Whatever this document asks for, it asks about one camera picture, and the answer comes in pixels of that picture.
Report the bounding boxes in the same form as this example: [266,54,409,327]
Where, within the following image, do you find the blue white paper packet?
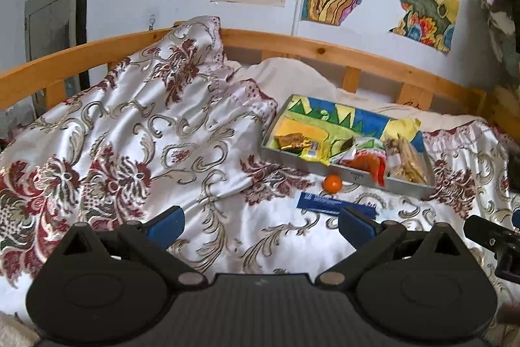
[296,192,377,219]

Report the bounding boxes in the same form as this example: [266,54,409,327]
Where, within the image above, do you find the small orange tangerine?
[323,174,343,194]

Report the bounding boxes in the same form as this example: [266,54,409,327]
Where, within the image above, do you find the orange snack clear bag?
[344,153,386,187]

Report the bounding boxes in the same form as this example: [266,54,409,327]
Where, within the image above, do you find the small dark brown snack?
[341,137,354,152]

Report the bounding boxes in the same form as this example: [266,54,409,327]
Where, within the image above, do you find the yellow snack bar packet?
[299,140,331,167]

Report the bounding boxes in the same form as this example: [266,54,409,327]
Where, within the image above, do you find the gold foil snack pouch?
[274,133,313,152]

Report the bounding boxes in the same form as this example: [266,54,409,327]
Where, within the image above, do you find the clear bag mixed nuts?
[384,135,428,185]

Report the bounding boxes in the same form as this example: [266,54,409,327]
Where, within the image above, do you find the floral satin bedspread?
[1,17,519,346]

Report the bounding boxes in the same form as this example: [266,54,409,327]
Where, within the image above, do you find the green vegetable snack packet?
[331,137,387,166]

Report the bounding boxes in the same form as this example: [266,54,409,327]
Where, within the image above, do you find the grey tray with drawing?
[260,94,436,199]

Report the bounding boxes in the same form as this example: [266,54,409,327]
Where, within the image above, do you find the white pillow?
[225,58,479,131]

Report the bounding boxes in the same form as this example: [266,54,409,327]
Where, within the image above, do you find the grey door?
[24,0,91,116]

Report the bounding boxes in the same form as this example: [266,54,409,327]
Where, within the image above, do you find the wooden bed rail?
[1,29,519,139]

